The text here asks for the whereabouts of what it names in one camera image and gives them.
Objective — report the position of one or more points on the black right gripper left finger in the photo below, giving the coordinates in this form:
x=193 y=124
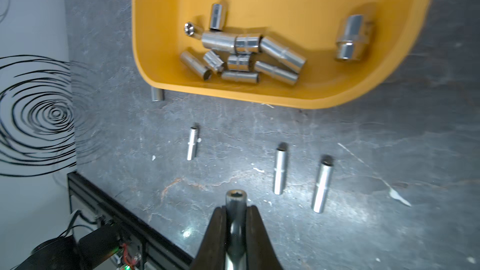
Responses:
x=212 y=252

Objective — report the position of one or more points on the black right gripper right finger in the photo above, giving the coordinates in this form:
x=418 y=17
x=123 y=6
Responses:
x=260 y=254

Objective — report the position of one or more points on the chrome socket slim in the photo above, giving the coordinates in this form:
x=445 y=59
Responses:
x=236 y=207

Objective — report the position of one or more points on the chrome socket slim angled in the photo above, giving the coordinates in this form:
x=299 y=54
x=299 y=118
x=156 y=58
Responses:
x=322 y=184

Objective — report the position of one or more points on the thin chrome socket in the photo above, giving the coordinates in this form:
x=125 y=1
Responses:
x=280 y=170
x=192 y=143

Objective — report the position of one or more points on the chrome socket tall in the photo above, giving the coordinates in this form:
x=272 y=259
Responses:
x=157 y=94

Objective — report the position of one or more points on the chrome socket bottom long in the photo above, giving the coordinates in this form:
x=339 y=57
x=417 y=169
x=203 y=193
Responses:
x=276 y=73

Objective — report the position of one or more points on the chrome socket long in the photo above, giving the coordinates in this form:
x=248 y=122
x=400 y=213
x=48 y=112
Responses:
x=276 y=73
x=286 y=56

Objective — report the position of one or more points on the chrome socket short lower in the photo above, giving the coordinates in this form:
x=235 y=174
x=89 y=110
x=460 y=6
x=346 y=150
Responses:
x=239 y=62

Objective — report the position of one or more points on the chrome socket long right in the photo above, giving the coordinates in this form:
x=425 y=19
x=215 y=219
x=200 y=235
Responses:
x=286 y=56

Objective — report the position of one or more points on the chrome socket short ribbed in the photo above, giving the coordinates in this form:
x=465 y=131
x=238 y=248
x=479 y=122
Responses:
x=246 y=44

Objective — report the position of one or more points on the chrome socket big central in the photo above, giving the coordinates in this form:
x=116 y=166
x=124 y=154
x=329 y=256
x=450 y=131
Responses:
x=219 y=41

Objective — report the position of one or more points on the chrome socket large hex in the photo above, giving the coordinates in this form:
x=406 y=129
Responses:
x=354 y=38

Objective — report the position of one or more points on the chrome socket tiny hex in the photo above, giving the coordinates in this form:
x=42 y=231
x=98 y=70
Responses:
x=193 y=30

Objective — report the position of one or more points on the chrome socket small upright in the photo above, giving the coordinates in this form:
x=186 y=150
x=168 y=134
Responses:
x=217 y=17

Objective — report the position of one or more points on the yellow plastic storage box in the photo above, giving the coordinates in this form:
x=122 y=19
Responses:
x=306 y=54

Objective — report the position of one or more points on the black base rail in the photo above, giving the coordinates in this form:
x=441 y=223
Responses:
x=147 y=248

